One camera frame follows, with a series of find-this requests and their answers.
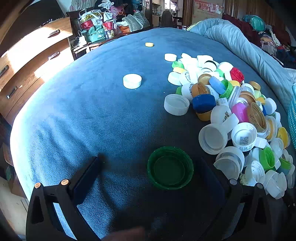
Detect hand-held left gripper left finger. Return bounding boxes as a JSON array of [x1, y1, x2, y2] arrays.
[[26, 156, 104, 241]]

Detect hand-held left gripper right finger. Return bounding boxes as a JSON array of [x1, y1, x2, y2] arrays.
[[198, 156, 285, 241]]

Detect large green bottle cap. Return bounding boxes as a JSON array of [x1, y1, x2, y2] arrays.
[[147, 146, 194, 191]]

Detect pile of mixed bottle caps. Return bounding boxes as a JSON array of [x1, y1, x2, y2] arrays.
[[164, 53, 296, 200]]

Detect light blue perforated basket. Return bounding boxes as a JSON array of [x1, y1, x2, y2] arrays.
[[288, 85, 296, 149]]

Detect blue fleece blanket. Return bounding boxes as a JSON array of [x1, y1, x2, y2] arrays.
[[10, 27, 289, 240]]

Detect wide white bottle cap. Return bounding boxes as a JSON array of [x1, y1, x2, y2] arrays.
[[122, 74, 142, 89]]

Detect wooden drawer dresser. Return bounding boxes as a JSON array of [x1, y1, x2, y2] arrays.
[[0, 16, 74, 126]]

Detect dark wooden side cabinet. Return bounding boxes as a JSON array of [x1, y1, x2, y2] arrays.
[[66, 10, 153, 60]]

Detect light blue duvet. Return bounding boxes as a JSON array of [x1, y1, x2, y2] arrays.
[[188, 18, 296, 112]]

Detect heap of bags and clothes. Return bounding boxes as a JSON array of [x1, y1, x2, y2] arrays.
[[79, 0, 151, 43]]

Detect heap of mixed clothes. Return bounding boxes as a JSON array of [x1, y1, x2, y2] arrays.
[[259, 23, 296, 70]]

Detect dark red fuzzy blanket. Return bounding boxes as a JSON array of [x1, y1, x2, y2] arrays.
[[222, 13, 262, 47]]

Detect teal plastic bundle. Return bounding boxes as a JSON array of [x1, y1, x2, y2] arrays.
[[243, 14, 266, 32]]

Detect black television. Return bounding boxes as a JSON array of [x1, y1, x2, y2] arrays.
[[0, 0, 65, 44]]

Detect chair with dark coat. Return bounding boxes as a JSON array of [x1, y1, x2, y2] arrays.
[[160, 10, 174, 28]]

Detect red printed cardboard box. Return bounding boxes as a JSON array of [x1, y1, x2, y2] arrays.
[[192, 0, 223, 25]]

